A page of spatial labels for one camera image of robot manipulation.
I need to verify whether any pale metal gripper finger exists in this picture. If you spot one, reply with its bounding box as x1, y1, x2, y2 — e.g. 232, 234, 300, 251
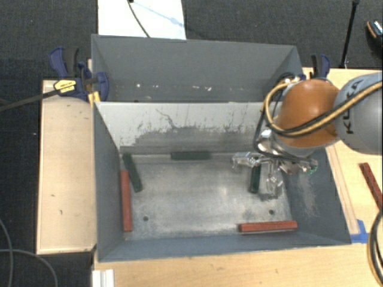
260, 163, 284, 201
232, 152, 263, 170

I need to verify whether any dark green flat block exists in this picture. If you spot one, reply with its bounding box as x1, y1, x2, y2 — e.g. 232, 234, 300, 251
248, 165, 262, 194
170, 151, 211, 161
121, 152, 144, 194

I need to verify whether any red-brown flat block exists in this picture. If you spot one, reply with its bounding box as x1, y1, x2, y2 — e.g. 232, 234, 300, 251
358, 162, 383, 211
120, 170, 133, 233
238, 219, 299, 234

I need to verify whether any grey metal bin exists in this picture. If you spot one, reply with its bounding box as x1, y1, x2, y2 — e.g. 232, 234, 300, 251
90, 33, 352, 262

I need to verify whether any pale wood flat board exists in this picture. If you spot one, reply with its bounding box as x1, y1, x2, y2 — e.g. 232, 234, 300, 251
35, 79, 97, 255

